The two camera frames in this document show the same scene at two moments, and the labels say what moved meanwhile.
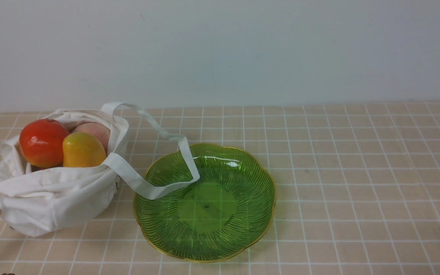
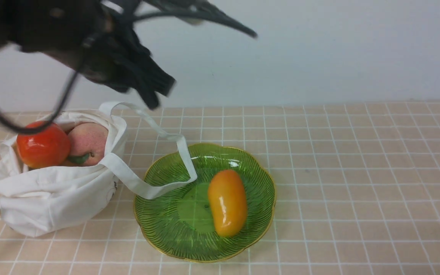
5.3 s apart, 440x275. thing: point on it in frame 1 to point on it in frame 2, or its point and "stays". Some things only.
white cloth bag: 29,198 stays
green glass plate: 228,210 stays
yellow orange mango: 83,149 to 227,191
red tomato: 41,142 stays
